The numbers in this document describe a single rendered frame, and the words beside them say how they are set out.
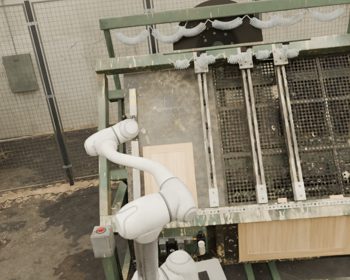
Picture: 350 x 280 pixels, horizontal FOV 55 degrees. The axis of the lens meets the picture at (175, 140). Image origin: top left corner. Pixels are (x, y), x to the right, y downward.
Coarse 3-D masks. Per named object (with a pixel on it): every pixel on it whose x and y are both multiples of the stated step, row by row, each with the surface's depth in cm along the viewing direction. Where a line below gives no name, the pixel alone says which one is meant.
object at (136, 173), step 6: (132, 96) 262; (132, 108) 259; (132, 114) 258; (138, 138) 257; (132, 144) 253; (138, 144) 254; (132, 150) 252; (138, 150) 252; (138, 156) 250; (138, 174) 247; (138, 180) 246; (138, 186) 245; (138, 192) 244
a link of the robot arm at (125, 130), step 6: (126, 120) 171; (132, 120) 170; (114, 126) 173; (120, 126) 171; (126, 126) 168; (132, 126) 169; (138, 126) 173; (114, 132) 171; (120, 132) 171; (126, 132) 168; (132, 132) 169; (138, 132) 175; (120, 138) 172; (126, 138) 173
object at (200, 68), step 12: (204, 60) 245; (204, 72) 256; (204, 84) 256; (204, 96) 258; (204, 108) 256; (204, 120) 250; (204, 132) 248; (204, 144) 245; (216, 180) 239; (216, 192) 237; (216, 204) 235
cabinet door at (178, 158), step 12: (168, 144) 253; (180, 144) 252; (144, 156) 252; (156, 156) 252; (168, 156) 251; (180, 156) 250; (192, 156) 249; (168, 168) 249; (180, 168) 248; (192, 168) 247; (144, 180) 248; (192, 180) 245; (192, 192) 243
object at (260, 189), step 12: (240, 48) 257; (240, 60) 255; (252, 96) 251; (252, 108) 249; (252, 120) 248; (252, 132) 245; (252, 144) 243; (252, 156) 243; (264, 180) 236; (264, 192) 234
